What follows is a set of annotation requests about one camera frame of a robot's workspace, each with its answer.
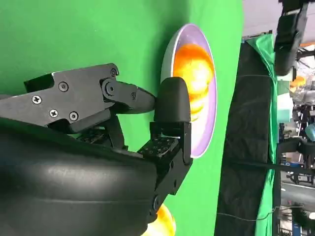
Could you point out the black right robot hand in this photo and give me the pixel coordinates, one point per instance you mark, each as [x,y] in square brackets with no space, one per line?
[73,177]

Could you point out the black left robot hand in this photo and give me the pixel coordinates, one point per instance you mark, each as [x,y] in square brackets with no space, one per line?
[288,41]

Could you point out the orange and white bread roll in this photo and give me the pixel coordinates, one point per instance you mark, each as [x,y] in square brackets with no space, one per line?
[194,66]
[163,223]

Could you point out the orange background object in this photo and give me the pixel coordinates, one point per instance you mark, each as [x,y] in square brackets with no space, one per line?
[298,82]

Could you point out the green hanging cloth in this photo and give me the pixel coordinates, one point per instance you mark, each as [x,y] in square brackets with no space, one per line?
[269,123]

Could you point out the black backdrop cloth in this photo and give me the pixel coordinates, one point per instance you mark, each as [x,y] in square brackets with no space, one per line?
[248,123]

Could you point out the teal background object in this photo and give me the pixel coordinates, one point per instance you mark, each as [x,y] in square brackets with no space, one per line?
[311,132]

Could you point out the black machine stand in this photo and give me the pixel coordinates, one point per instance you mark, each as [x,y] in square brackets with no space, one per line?
[305,150]

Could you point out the lilac plate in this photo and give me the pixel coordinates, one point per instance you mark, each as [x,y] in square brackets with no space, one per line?
[211,123]

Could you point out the green table cloth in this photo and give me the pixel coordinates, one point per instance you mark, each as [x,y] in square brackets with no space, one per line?
[73,29]

